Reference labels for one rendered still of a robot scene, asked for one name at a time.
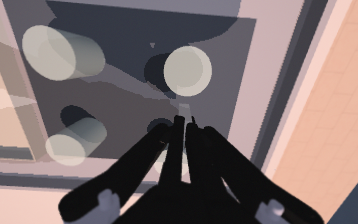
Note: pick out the translucent grey cylinder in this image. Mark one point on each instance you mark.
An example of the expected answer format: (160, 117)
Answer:
(187, 71)
(72, 145)
(60, 55)
(159, 162)

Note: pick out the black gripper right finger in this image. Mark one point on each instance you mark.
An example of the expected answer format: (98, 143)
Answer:
(211, 157)

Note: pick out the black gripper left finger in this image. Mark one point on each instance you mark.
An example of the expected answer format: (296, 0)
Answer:
(100, 200)

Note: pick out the shallow rectangular tray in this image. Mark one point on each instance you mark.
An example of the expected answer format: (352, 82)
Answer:
(14, 145)

